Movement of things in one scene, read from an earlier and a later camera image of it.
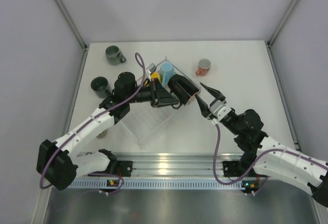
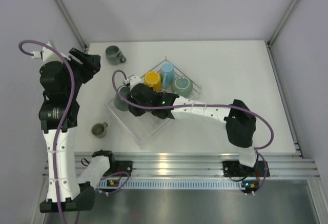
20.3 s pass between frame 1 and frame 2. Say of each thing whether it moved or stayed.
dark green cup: moved
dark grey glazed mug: stayed
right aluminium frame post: stayed
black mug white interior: moved
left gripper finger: moved
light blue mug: stayed
